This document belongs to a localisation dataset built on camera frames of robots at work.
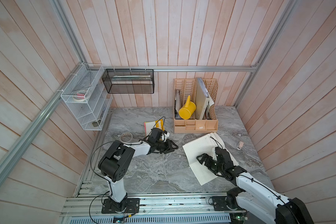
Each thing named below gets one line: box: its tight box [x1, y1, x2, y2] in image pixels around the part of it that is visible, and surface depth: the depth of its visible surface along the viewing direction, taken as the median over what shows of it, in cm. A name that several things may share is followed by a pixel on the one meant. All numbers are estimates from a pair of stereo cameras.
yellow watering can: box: [178, 95, 197, 120], surface depth 100 cm
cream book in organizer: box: [194, 77, 210, 120], surface depth 98 cm
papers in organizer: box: [203, 96, 215, 120], surface depth 100 cm
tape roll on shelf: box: [72, 89, 87, 103], surface depth 75 cm
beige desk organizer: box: [173, 77, 219, 134], surface depth 103 cm
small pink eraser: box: [236, 140, 245, 150], surface depth 97 cm
